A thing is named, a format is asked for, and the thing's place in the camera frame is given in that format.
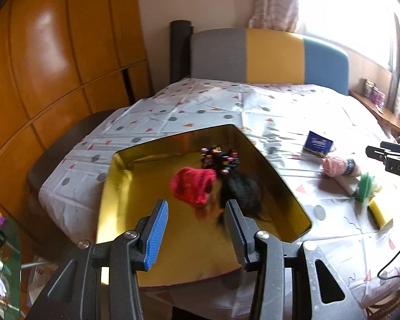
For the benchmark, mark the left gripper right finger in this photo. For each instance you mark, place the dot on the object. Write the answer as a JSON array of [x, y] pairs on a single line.
[[318, 290]]

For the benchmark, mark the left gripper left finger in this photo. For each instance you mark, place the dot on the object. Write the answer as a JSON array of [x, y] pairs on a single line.
[[73, 290]]

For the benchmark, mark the pink fluffy sock roll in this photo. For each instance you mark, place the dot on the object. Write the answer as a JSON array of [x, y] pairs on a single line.
[[334, 166]]

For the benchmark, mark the black wig with colourful beads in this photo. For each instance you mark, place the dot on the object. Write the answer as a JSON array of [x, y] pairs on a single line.
[[235, 185]]

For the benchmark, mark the red knitted hat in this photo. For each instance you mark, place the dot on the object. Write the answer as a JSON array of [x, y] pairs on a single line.
[[193, 185]]

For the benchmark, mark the green mesh scrubber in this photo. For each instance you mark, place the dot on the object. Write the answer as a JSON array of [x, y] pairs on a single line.
[[365, 187]]

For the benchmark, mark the wooden side desk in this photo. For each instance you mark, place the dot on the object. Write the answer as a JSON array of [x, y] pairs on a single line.
[[383, 115]]

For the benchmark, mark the yellow sponge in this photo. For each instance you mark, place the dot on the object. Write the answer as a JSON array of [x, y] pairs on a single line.
[[381, 210]]

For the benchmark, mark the blue tissue packet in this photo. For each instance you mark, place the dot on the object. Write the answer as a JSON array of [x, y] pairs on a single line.
[[318, 144]]

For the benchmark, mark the patterned white bed sheet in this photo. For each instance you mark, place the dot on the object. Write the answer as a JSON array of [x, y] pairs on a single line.
[[116, 174]]

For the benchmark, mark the grey yellow blue headboard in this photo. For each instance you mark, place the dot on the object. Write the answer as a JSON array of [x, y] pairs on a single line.
[[256, 56]]

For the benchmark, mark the floral curtain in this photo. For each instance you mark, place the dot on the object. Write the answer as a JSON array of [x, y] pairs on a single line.
[[279, 15]]

